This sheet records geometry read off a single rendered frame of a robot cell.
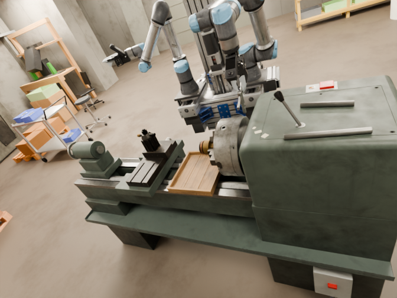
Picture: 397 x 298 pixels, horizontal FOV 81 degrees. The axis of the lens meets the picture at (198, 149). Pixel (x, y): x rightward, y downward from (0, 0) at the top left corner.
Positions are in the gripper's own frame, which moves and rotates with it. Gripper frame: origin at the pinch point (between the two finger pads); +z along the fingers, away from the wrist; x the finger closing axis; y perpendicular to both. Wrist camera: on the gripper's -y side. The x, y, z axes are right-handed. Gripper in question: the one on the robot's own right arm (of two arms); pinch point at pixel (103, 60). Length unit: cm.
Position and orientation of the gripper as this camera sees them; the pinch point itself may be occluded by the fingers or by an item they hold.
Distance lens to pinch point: 209.5
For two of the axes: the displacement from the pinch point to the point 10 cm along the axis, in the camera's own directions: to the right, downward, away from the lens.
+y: 3.0, 6.8, 6.7
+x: -1.5, -6.6, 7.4
